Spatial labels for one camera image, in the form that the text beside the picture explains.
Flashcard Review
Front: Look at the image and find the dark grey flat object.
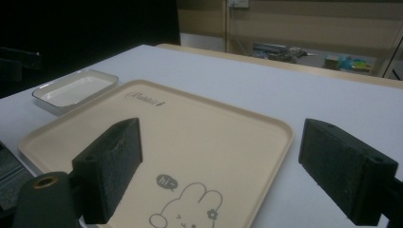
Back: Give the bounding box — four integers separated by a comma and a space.
0, 141, 35, 219

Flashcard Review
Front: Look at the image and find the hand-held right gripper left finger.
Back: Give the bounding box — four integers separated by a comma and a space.
71, 117, 144, 225

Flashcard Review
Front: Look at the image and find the beige tray with rabbit print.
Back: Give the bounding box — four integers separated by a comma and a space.
17, 79, 296, 228

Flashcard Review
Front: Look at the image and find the black curtain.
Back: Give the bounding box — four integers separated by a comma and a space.
0, 0, 182, 100

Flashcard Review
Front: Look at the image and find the white wall socket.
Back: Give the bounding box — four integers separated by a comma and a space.
227, 0, 250, 9

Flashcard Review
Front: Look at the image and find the white rectangular dish dark rim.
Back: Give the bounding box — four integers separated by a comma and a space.
31, 68, 120, 117

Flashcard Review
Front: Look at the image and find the black metal stand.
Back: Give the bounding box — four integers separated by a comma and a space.
380, 30, 403, 82

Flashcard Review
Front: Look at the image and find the pile of colourful toys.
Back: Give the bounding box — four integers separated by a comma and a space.
323, 54, 374, 74

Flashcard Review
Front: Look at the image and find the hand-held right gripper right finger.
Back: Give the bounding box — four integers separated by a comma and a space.
297, 118, 400, 227

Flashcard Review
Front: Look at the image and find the pile of dark clutter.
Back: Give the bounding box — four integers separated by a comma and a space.
252, 42, 317, 65

